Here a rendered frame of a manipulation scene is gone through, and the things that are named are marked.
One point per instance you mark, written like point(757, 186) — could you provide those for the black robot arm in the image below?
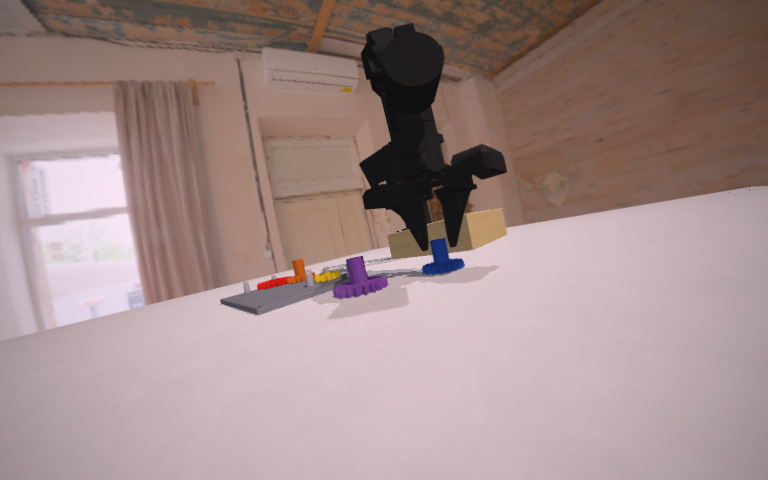
point(404, 69)

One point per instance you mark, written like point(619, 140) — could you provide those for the yellow gear with black stripe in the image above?
point(327, 276)

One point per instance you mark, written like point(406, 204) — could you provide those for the blue gear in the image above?
point(442, 263)

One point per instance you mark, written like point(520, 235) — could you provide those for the brown gear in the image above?
point(299, 272)

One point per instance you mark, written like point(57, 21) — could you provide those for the red gear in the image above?
point(273, 283)

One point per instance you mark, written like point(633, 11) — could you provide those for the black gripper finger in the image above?
point(454, 199)
point(413, 214)

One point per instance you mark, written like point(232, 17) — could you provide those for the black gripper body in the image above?
point(481, 161)

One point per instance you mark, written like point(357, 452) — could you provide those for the purple gear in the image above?
point(359, 283)

